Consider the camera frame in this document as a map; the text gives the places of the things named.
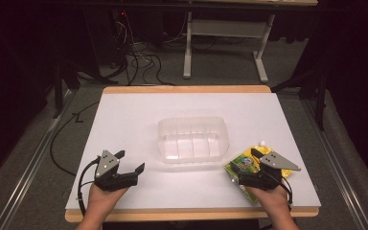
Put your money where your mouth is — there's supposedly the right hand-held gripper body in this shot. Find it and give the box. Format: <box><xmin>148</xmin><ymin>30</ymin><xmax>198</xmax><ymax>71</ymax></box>
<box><xmin>237</xmin><ymin>150</ymin><xmax>302</xmax><ymax>192</ymax></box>

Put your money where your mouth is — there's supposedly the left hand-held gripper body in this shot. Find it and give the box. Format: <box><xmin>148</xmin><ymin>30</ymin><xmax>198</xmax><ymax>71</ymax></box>
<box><xmin>93</xmin><ymin>149</ymin><xmax>140</xmax><ymax>193</ymax></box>

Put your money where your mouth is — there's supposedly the yellow green snack pouch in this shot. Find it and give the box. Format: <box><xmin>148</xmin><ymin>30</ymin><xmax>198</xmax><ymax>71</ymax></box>
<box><xmin>223</xmin><ymin>140</ymin><xmax>293</xmax><ymax>204</ymax></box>

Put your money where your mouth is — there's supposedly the person's right hand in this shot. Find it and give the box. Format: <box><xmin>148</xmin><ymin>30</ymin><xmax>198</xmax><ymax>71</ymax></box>
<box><xmin>246</xmin><ymin>182</ymin><xmax>293</xmax><ymax>216</ymax></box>

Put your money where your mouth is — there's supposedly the person's left hand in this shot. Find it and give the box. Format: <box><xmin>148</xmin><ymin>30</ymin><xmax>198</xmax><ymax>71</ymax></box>
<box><xmin>85</xmin><ymin>183</ymin><xmax>129</xmax><ymax>215</ymax></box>

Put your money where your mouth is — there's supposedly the white table mat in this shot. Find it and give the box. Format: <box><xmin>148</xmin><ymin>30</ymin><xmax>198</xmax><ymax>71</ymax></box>
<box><xmin>65</xmin><ymin>92</ymin><xmax>322</xmax><ymax>212</ymax></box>

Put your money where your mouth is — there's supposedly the clear plastic container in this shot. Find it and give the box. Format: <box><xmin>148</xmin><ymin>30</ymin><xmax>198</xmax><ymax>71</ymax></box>
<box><xmin>157</xmin><ymin>115</ymin><xmax>231</xmax><ymax>165</ymax></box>

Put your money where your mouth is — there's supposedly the black metal stand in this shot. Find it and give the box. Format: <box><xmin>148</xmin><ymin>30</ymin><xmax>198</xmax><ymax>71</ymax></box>
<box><xmin>51</xmin><ymin>60</ymin><xmax>81</xmax><ymax>120</ymax></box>
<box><xmin>270</xmin><ymin>69</ymin><xmax>330</xmax><ymax>132</ymax></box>

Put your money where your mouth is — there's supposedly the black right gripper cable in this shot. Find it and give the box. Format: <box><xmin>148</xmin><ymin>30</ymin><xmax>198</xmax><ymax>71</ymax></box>
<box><xmin>280</xmin><ymin>176</ymin><xmax>294</xmax><ymax>213</ymax></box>

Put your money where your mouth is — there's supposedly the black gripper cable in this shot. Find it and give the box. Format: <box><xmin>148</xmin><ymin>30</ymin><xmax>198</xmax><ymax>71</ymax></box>
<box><xmin>280</xmin><ymin>176</ymin><xmax>294</xmax><ymax>213</ymax></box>
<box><xmin>77</xmin><ymin>156</ymin><xmax>102</xmax><ymax>217</ymax></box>

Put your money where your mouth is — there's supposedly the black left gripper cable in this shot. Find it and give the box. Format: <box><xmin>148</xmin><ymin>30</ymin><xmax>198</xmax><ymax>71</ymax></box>
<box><xmin>77</xmin><ymin>156</ymin><xmax>102</xmax><ymax>217</ymax></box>

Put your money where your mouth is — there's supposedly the black floor cable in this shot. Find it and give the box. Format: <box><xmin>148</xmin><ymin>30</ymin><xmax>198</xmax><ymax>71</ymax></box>
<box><xmin>49</xmin><ymin>101</ymin><xmax>101</xmax><ymax>177</ymax></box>

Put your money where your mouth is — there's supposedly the metal floor rail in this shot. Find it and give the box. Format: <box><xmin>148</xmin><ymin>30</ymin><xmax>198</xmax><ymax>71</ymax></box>
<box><xmin>301</xmin><ymin>95</ymin><xmax>367</xmax><ymax>230</ymax></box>
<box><xmin>0</xmin><ymin>89</ymin><xmax>79</xmax><ymax>230</ymax></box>

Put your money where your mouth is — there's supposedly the tangle of floor cables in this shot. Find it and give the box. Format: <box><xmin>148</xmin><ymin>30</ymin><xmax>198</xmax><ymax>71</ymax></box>
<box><xmin>107</xmin><ymin>9</ymin><xmax>177</xmax><ymax>87</ymax></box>

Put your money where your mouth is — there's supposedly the white metal frame desk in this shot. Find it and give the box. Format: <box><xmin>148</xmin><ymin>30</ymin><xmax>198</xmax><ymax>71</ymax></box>
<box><xmin>182</xmin><ymin>0</ymin><xmax>319</xmax><ymax>85</ymax></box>

